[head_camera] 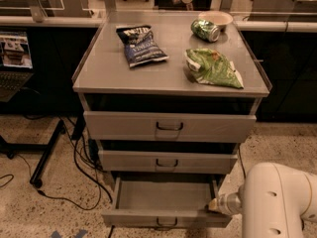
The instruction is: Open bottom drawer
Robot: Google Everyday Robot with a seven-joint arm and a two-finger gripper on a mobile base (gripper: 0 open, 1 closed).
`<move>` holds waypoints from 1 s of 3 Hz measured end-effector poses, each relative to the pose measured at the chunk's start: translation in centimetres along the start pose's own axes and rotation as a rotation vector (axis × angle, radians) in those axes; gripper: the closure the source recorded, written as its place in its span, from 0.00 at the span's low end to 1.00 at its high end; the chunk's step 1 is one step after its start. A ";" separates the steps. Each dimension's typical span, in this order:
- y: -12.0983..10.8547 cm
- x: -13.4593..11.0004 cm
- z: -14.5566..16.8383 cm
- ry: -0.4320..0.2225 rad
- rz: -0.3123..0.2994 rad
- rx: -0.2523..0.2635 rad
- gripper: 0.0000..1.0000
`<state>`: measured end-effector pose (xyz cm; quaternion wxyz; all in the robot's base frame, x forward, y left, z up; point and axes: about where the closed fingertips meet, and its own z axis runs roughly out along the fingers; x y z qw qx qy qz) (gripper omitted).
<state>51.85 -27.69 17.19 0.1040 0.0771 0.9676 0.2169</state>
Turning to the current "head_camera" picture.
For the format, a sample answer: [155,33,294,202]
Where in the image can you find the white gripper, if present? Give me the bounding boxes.
[208,192,243,215]

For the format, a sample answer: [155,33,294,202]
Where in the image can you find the grey bottom drawer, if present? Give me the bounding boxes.
[103,173,231,230]

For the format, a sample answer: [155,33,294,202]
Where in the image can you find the grey drawer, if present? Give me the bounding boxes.
[103,173,231,230]
[84,111,256,143]
[98,150,237,175]

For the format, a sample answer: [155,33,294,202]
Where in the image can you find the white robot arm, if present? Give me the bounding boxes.
[208,163,317,238]

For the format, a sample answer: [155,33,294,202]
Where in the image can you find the grey middle drawer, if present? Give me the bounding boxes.
[98,150,237,175]

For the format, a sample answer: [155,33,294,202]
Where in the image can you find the grey metal drawer cabinet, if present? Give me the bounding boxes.
[71,10,273,183]

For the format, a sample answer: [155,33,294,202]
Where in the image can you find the grey top drawer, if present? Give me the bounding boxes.
[84,111,256,143]

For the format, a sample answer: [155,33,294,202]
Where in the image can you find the green chip bag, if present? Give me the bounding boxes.
[185,48,244,89]

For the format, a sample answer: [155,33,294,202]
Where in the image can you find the blue chip bag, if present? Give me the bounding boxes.
[116,25,168,68]

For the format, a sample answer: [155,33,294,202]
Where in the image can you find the green soda can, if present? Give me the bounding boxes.
[191,19,220,43]

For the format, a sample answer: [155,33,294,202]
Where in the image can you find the white bowl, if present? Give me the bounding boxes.
[198,11,233,31]

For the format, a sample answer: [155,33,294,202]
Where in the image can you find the black laptop stand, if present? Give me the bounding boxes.
[0,120,65,188]

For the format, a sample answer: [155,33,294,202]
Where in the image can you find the laptop computer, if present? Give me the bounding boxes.
[0,31,34,102]

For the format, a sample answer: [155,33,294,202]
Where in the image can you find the black cable right floor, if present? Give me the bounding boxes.
[237,146,248,180]

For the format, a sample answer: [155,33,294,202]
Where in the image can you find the black cable floor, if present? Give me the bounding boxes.
[35,116,117,238]
[237,146,248,180]

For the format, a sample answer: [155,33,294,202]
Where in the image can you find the black cable left floor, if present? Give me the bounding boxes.
[35,116,117,238]

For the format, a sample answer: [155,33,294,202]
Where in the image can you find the black short cable far left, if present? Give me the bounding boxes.
[0,174,15,189]

